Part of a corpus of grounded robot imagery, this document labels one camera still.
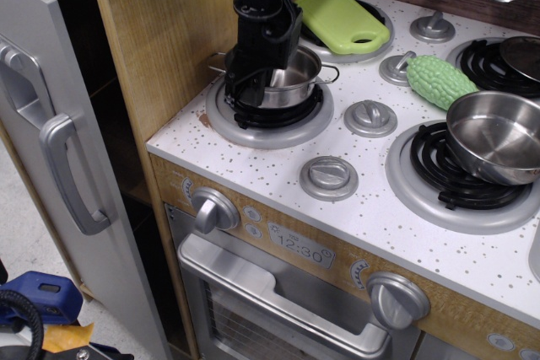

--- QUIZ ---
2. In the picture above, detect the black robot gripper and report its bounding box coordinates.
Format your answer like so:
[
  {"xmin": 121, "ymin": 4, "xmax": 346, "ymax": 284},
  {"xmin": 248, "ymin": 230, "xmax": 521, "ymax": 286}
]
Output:
[{"xmin": 225, "ymin": 0, "xmax": 302, "ymax": 107}]

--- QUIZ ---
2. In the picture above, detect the small steel pot with handles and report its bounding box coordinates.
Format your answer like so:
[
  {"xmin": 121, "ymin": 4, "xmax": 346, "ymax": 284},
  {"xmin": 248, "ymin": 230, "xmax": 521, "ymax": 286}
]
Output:
[{"xmin": 222, "ymin": 46, "xmax": 340, "ymax": 109}]

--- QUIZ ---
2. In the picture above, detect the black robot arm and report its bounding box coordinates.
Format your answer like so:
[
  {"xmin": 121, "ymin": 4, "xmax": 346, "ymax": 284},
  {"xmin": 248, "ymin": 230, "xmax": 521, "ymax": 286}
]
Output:
[{"xmin": 225, "ymin": 0, "xmax": 302, "ymax": 107}]

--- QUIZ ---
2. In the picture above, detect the steel frying pan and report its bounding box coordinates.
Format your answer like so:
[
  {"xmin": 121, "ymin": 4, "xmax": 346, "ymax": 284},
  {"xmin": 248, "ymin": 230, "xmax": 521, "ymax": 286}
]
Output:
[{"xmin": 446, "ymin": 91, "xmax": 539, "ymax": 185}]

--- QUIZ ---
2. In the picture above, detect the green plastic cutting board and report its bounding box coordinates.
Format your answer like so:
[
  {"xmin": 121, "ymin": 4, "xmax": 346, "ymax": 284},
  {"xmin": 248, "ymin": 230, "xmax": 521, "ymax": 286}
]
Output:
[{"xmin": 296, "ymin": 0, "xmax": 391, "ymax": 55}]

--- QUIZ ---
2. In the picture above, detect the grey stovetop knob front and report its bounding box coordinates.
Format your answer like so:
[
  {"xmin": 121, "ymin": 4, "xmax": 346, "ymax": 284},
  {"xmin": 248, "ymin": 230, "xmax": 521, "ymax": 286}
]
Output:
[{"xmin": 299, "ymin": 156, "xmax": 359, "ymax": 201}]

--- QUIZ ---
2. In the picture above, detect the grey stovetop knob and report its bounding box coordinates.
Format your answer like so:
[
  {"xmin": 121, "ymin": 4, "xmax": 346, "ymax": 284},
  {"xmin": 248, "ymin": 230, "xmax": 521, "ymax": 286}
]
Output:
[
  {"xmin": 379, "ymin": 51, "xmax": 417, "ymax": 87},
  {"xmin": 299, "ymin": 156, "xmax": 359, "ymax": 201},
  {"xmin": 343, "ymin": 99, "xmax": 397, "ymax": 138},
  {"xmin": 409, "ymin": 11, "xmax": 456, "ymax": 43}
]

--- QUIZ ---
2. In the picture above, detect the left grey oven knob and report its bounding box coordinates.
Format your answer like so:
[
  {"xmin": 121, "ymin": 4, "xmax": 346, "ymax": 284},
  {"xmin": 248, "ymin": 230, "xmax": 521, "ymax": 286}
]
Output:
[{"xmin": 192, "ymin": 186, "xmax": 240, "ymax": 234}]

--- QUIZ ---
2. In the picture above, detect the grey oven knob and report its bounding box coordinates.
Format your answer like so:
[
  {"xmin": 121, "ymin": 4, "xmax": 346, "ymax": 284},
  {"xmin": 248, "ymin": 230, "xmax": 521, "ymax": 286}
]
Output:
[
  {"xmin": 367, "ymin": 271, "xmax": 430, "ymax": 330},
  {"xmin": 192, "ymin": 186, "xmax": 240, "ymax": 234}
]

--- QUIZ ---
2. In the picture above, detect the green bumpy toy gourd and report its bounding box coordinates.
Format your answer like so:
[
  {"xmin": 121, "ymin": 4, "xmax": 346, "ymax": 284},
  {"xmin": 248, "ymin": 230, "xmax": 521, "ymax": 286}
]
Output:
[{"xmin": 406, "ymin": 55, "xmax": 478, "ymax": 110}]

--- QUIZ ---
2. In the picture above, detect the front right black burner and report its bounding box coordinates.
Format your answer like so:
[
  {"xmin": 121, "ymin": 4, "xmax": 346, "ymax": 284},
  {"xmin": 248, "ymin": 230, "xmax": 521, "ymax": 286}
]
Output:
[{"xmin": 409, "ymin": 121, "xmax": 529, "ymax": 210}]

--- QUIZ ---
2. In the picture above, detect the grey stovetop knob back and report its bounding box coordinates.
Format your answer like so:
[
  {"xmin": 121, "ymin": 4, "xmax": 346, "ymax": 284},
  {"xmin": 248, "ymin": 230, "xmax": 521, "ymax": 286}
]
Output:
[{"xmin": 409, "ymin": 11, "xmax": 456, "ymax": 43}]

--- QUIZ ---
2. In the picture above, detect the grey fridge door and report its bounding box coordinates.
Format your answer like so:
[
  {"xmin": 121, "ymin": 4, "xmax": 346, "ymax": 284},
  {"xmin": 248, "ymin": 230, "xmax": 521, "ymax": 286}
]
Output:
[{"xmin": 1, "ymin": 0, "xmax": 171, "ymax": 359}]

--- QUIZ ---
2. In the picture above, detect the back right black burner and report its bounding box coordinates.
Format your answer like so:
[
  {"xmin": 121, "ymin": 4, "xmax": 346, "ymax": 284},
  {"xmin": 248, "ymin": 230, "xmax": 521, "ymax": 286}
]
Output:
[{"xmin": 459, "ymin": 40, "xmax": 539, "ymax": 99}]

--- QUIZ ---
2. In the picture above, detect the right grey oven knob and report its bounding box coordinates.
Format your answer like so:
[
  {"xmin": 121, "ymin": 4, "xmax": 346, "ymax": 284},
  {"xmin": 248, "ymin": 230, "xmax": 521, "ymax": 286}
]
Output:
[{"xmin": 367, "ymin": 271, "xmax": 430, "ymax": 330}]

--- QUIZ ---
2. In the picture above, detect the dark steel pot lid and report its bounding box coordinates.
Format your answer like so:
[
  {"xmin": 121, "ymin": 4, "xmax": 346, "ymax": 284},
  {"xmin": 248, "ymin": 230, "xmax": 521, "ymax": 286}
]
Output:
[{"xmin": 499, "ymin": 36, "xmax": 539, "ymax": 82}]

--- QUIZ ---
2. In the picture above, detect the blue device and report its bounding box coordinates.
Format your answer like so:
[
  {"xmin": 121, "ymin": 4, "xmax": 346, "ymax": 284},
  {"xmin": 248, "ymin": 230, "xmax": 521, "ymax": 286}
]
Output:
[{"xmin": 1, "ymin": 271, "xmax": 83, "ymax": 325}]

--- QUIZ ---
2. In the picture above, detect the yellow cloth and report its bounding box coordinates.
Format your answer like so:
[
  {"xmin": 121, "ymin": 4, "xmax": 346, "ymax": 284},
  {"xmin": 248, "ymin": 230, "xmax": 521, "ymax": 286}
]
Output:
[{"xmin": 42, "ymin": 323, "xmax": 95, "ymax": 353}]

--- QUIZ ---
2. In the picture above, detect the grey oven door handle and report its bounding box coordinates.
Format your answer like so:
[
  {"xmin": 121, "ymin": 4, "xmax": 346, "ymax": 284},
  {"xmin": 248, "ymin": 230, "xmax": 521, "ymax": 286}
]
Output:
[{"xmin": 178, "ymin": 234, "xmax": 390, "ymax": 359}]

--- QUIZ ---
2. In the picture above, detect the grey fridge door handle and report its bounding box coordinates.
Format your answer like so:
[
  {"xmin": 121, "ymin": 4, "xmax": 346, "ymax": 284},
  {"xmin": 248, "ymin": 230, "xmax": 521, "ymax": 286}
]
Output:
[{"xmin": 38, "ymin": 112, "xmax": 111, "ymax": 236}]

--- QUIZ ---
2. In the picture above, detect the black braided cable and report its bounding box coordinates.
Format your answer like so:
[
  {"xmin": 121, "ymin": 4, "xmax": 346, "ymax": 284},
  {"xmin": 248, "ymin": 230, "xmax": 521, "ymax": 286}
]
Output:
[{"xmin": 0, "ymin": 287, "xmax": 46, "ymax": 360}]

